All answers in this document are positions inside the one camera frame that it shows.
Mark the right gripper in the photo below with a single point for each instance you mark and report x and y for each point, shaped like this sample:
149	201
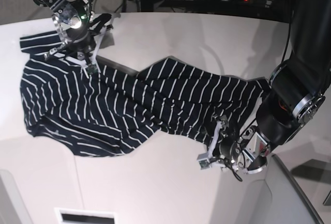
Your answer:
77	29

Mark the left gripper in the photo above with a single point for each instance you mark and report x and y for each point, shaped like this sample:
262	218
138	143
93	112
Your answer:
246	153

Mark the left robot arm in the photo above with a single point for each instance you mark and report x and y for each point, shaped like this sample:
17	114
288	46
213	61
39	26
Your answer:
297	88

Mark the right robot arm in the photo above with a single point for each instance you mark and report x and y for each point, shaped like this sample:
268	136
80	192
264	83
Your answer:
78	31

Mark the navy white striped t-shirt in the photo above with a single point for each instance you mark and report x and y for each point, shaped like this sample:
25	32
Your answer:
111	113

